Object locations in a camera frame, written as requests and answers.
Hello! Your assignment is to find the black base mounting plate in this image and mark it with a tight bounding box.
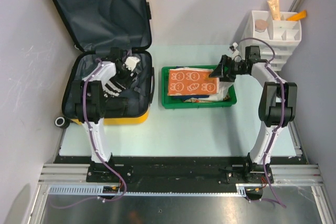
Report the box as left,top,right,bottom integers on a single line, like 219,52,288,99
53,155,308,185

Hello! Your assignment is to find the grey slotted cable duct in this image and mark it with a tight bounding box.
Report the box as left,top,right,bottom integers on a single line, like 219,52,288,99
48,183,268,197

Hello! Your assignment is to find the black white striped cloth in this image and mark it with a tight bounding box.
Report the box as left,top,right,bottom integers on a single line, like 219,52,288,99
103,78,126,98

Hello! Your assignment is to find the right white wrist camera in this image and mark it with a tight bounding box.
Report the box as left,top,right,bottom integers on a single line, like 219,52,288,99
229,42,240,60

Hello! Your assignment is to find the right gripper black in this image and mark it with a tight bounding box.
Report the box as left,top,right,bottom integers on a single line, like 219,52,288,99
209,55,248,82

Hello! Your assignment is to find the orange cosmetic tube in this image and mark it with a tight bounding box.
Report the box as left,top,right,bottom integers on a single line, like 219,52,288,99
286,10,307,22

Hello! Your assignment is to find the beige cosmetic tube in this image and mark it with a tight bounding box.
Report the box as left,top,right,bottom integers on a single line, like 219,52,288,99
267,0,281,20

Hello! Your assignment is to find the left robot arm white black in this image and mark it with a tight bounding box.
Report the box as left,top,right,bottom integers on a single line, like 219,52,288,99
71,50,141,182

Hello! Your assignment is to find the white cloth garment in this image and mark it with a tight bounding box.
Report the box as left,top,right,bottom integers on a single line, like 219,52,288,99
207,82,234,102

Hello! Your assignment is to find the floral cloth pouch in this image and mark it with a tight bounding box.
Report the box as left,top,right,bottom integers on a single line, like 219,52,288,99
182,95,230,103

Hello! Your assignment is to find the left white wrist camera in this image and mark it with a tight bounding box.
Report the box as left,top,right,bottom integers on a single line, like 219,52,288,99
124,56,140,71

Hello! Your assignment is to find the pink round cosmetic jar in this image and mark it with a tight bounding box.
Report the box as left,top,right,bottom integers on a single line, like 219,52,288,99
255,19,269,33

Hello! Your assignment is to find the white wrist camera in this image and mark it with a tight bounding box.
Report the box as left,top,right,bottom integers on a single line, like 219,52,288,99
229,42,240,60
124,56,140,71

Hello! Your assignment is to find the navy blue cloth garment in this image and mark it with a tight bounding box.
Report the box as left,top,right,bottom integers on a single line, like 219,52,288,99
171,95,188,101

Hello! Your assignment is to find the white plastic drawer organizer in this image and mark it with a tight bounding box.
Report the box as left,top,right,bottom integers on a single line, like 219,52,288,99
238,10,302,71

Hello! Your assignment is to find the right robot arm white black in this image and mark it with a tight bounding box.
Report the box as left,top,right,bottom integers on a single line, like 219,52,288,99
209,46,298,183

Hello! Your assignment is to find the yellow Pikachu hard-shell suitcase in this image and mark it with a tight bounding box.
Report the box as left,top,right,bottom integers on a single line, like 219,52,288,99
52,0,155,128

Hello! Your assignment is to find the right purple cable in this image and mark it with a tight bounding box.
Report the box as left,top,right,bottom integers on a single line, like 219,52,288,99
236,37,287,208

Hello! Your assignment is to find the green plastic tray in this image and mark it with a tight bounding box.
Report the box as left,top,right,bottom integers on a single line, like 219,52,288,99
161,67,237,109

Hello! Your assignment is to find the orange rabbit print towel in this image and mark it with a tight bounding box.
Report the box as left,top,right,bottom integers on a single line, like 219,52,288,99
167,68,219,96

